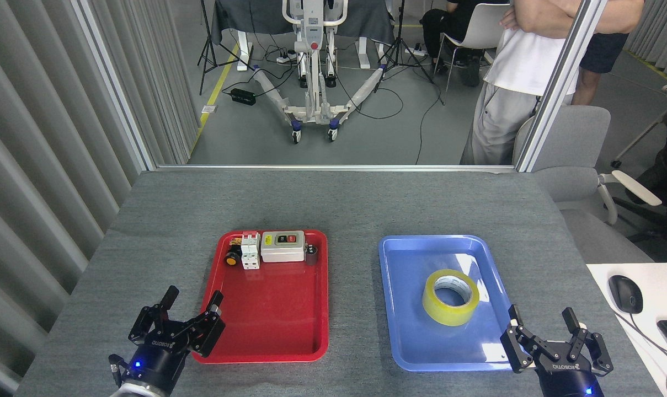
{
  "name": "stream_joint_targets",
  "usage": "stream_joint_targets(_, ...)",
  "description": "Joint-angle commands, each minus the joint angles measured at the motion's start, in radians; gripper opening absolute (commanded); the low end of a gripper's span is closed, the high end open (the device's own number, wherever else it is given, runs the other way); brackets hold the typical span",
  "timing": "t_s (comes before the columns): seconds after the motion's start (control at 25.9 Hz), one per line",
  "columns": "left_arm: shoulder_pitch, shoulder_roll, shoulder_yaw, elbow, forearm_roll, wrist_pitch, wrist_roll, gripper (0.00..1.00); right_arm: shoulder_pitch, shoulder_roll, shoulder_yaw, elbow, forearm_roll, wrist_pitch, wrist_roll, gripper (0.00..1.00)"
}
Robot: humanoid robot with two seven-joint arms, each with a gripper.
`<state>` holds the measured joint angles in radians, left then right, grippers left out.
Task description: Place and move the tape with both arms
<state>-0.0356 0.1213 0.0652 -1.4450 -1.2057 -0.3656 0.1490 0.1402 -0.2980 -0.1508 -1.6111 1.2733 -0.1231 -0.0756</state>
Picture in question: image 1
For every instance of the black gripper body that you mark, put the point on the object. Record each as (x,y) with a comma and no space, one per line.
(154,366)
(567,383)

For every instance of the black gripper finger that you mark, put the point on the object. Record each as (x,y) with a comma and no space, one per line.
(598,353)
(211,335)
(516,350)
(144,330)

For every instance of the yellow tape roll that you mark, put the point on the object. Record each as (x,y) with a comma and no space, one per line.
(449,317)

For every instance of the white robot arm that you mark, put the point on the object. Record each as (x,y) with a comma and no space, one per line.
(134,392)

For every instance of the person's forearm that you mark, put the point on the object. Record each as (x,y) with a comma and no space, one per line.
(543,16)

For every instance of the person's hand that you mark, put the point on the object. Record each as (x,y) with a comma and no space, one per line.
(508,21)

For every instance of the red plastic tray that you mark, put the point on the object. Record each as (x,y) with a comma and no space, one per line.
(267,309)

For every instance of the black computer mouse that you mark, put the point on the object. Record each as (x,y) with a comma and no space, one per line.
(625,295)

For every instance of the black orange push button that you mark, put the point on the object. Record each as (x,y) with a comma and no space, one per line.
(232,259)

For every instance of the white desk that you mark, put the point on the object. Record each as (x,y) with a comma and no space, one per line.
(659,298)

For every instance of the white circuit breaker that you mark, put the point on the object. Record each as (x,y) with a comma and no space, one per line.
(250,253)

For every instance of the blue plastic tray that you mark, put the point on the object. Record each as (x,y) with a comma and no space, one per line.
(405,309)

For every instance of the small dark cylinder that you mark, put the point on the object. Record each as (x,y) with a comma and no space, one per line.
(311,255)

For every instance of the grey caster leg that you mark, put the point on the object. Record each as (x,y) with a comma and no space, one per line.
(616,164)

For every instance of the grey pleated curtain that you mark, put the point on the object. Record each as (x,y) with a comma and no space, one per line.
(145,66)
(24,165)

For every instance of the grey office chair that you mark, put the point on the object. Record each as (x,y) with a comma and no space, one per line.
(576,138)

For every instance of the white floor plate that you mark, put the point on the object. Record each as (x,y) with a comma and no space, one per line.
(209,109)

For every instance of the black power adapter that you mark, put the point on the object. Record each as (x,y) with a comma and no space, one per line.
(243,97)

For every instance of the white power strip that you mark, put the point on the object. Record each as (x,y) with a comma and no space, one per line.
(420,51)
(284,57)

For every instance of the person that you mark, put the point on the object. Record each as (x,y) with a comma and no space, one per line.
(603,52)
(526,60)
(438,27)

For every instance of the black tripod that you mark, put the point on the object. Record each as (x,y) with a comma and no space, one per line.
(206,30)
(401,27)

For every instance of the white stand on wheels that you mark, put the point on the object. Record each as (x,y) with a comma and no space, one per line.
(314,33)

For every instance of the table with dark cloth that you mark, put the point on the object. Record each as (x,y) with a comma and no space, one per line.
(245,16)

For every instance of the white plastic chair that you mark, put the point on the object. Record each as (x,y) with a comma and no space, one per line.
(476,27)

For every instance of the grey push button switch box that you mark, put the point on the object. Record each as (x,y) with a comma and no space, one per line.
(281,252)

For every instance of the silver aluminium rail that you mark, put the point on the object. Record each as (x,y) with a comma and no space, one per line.
(333,167)

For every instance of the silver aluminium post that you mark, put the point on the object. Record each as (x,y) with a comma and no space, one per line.
(559,82)
(118,94)

